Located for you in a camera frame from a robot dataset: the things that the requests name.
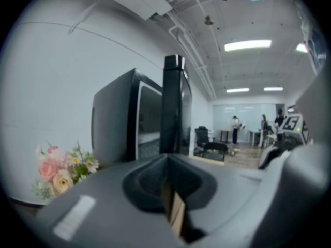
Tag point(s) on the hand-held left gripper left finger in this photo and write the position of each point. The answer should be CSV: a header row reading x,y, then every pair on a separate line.
x,y
103,203

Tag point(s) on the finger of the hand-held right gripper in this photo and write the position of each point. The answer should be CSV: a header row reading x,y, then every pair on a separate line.
x,y
271,157

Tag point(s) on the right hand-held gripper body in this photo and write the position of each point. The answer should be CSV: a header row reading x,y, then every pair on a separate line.
x,y
292,124

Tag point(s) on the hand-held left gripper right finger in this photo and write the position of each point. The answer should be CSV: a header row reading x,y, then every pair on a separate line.
x,y
245,203

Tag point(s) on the black mini fridge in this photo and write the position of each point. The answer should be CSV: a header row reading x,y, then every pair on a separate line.
x,y
113,123

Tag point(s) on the small white desk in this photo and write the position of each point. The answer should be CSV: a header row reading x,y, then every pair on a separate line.
x,y
254,132

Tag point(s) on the ceiling light panel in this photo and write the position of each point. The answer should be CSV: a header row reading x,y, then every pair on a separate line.
x,y
273,89
247,45
301,48
238,90

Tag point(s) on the small wooden desk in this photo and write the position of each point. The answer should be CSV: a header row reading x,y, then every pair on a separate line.
x,y
226,131

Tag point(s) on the pink flower bouquet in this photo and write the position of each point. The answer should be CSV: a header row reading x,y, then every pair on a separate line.
x,y
51,169

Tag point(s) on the black office chair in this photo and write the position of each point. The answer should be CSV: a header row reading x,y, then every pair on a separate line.
x,y
201,137

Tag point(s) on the white ceiling pipes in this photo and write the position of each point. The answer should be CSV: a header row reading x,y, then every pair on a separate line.
x,y
196,58

